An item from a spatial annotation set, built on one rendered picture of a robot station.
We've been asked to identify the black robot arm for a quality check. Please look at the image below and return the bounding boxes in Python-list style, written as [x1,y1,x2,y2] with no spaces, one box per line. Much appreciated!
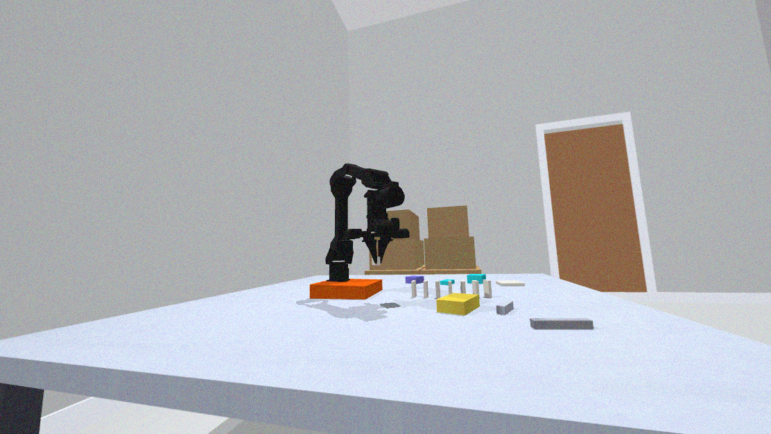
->
[325,163,405,282]

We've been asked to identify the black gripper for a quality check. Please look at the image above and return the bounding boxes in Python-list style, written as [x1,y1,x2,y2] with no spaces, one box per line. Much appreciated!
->
[345,209,410,263]

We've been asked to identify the yellow block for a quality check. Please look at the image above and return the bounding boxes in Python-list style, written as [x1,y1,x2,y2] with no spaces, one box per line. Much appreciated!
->
[436,293,480,315]

